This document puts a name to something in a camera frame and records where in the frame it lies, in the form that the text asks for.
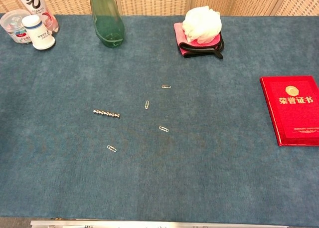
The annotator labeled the silver magnetic bead bar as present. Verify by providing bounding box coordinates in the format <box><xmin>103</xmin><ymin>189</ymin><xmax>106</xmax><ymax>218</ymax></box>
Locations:
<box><xmin>93</xmin><ymin>109</ymin><xmax>121</xmax><ymax>119</ymax></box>

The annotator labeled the pink towel with black trim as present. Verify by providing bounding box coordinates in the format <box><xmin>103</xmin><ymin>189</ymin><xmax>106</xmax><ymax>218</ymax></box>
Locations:
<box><xmin>173</xmin><ymin>22</ymin><xmax>225</xmax><ymax>60</ymax></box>

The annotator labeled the blue table carpet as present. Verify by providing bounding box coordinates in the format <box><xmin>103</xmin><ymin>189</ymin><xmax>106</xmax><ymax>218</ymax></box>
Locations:
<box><xmin>0</xmin><ymin>12</ymin><xmax>319</xmax><ymax>225</ymax></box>

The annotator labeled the white mesh bath sponge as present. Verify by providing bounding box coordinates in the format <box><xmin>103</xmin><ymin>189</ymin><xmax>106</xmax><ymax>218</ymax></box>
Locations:
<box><xmin>181</xmin><ymin>5</ymin><xmax>223</xmax><ymax>43</ymax></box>

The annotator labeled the green glass bottle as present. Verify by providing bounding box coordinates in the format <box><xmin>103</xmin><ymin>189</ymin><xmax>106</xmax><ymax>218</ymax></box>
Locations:
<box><xmin>88</xmin><ymin>0</ymin><xmax>125</xmax><ymax>48</ymax></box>

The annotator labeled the woven bamboo screen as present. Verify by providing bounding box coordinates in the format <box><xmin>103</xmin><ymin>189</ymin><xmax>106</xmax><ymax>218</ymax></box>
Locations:
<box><xmin>0</xmin><ymin>0</ymin><xmax>319</xmax><ymax>16</ymax></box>

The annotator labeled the red certificate book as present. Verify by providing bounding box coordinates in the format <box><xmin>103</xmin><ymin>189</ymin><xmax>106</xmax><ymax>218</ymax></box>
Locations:
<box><xmin>259</xmin><ymin>75</ymin><xmax>319</xmax><ymax>147</ymax></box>

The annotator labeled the white bottle with blue band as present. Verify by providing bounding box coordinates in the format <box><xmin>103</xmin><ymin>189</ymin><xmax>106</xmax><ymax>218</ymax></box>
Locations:
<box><xmin>21</xmin><ymin>14</ymin><xmax>56</xmax><ymax>50</ymax></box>

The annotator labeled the pink labelled drink bottle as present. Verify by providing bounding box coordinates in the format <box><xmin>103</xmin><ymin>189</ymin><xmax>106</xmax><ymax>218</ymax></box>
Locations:
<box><xmin>12</xmin><ymin>0</ymin><xmax>60</xmax><ymax>34</ymax></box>

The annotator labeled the clear plastic container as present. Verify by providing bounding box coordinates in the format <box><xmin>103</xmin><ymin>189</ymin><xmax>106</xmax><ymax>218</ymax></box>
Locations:
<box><xmin>0</xmin><ymin>9</ymin><xmax>32</xmax><ymax>44</ymax></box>

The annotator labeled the aluminium table edge rail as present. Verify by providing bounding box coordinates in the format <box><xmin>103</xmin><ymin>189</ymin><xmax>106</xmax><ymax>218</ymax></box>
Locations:
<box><xmin>29</xmin><ymin>219</ymin><xmax>290</xmax><ymax>228</ymax></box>

